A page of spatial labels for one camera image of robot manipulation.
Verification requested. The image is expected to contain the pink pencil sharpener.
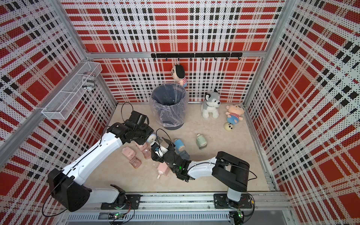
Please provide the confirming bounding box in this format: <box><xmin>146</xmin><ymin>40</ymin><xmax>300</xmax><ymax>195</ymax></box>
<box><xmin>135</xmin><ymin>142</ymin><xmax>148</xmax><ymax>152</ymax></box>
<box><xmin>122</xmin><ymin>146</ymin><xmax>136</xmax><ymax>160</ymax></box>
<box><xmin>157</xmin><ymin>162</ymin><xmax>170</xmax><ymax>179</ymax></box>

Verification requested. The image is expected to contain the bright blue pencil sharpener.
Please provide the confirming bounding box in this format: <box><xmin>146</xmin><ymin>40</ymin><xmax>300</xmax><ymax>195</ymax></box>
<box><xmin>174</xmin><ymin>139</ymin><xmax>185</xmax><ymax>152</ymax></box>

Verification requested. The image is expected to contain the pink shavings tray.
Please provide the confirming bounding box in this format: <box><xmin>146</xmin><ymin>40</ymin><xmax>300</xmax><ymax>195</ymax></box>
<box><xmin>129</xmin><ymin>157</ymin><xmax>142</xmax><ymax>169</ymax></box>
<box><xmin>142</xmin><ymin>149</ymin><xmax>152</xmax><ymax>159</ymax></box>

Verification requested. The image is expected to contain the light blue pencil sharpener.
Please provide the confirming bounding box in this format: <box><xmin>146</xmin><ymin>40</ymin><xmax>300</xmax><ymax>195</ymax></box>
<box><xmin>147</xmin><ymin>134</ymin><xmax>157</xmax><ymax>144</ymax></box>

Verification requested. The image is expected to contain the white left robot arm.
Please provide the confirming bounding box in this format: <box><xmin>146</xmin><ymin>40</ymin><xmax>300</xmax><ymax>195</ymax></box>
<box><xmin>47</xmin><ymin>111</ymin><xmax>154</xmax><ymax>212</ymax></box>

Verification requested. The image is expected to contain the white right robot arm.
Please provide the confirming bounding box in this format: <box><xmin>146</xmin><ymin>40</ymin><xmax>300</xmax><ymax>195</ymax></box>
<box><xmin>151</xmin><ymin>142</ymin><xmax>250</xmax><ymax>203</ymax></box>

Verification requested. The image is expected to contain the green pencil sharpener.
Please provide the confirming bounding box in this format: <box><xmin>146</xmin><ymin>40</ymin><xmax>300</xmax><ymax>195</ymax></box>
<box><xmin>196</xmin><ymin>134</ymin><xmax>208</xmax><ymax>150</ymax></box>

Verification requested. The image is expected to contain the dark grey trash bin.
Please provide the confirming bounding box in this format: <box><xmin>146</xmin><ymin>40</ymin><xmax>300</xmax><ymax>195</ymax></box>
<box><xmin>150</xmin><ymin>83</ymin><xmax>188</xmax><ymax>131</ymax></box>

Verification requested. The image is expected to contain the clear plastic bin liner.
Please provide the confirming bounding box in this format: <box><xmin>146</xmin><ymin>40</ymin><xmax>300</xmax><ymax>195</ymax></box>
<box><xmin>148</xmin><ymin>83</ymin><xmax>189</xmax><ymax>128</ymax></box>

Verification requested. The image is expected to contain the cream round face ball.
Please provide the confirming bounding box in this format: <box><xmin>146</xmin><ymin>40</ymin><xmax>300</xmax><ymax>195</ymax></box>
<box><xmin>224</xmin><ymin>122</ymin><xmax>234</xmax><ymax>131</ymax></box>

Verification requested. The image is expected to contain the grey white husky plush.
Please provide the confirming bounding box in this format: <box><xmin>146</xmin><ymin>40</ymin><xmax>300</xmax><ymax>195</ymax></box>
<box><xmin>201</xmin><ymin>89</ymin><xmax>221</xmax><ymax>119</ymax></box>

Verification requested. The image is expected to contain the small striped can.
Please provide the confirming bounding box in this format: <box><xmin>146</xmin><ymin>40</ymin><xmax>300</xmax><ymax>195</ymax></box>
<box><xmin>82</xmin><ymin>72</ymin><xmax>96</xmax><ymax>91</ymax></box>

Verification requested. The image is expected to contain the hanging boy doll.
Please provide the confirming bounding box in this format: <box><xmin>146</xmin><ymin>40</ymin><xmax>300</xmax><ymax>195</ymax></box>
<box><xmin>171</xmin><ymin>65</ymin><xmax>187</xmax><ymax>88</ymax></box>

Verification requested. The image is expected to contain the pink pig plush blue shirt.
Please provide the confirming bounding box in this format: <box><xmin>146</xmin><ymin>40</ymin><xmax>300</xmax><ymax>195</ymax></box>
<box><xmin>226</xmin><ymin>105</ymin><xmax>245</xmax><ymax>125</ymax></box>

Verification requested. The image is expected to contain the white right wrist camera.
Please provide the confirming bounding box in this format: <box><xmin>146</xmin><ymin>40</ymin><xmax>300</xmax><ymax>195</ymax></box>
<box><xmin>152</xmin><ymin>143</ymin><xmax>168</xmax><ymax>158</ymax></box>

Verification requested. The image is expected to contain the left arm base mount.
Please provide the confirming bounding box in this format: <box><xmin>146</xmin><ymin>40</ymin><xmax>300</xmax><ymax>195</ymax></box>
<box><xmin>100</xmin><ymin>194</ymin><xmax>141</xmax><ymax>210</ymax></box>

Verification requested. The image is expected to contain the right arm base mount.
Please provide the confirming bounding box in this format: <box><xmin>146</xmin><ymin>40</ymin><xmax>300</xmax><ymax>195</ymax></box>
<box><xmin>213</xmin><ymin>193</ymin><xmax>253</xmax><ymax>209</ymax></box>

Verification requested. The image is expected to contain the white wire mesh shelf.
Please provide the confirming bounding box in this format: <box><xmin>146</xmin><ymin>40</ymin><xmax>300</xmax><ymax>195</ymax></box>
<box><xmin>41</xmin><ymin>61</ymin><xmax>102</xmax><ymax>120</ymax></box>

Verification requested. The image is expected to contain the aluminium front rail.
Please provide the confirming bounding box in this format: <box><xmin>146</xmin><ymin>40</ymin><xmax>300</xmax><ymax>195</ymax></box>
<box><xmin>56</xmin><ymin>192</ymin><xmax>297</xmax><ymax>225</ymax></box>

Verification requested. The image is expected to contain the black hook rail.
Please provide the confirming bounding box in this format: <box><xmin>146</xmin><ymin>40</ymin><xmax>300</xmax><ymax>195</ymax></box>
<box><xmin>151</xmin><ymin>52</ymin><xmax>243</xmax><ymax>60</ymax></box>

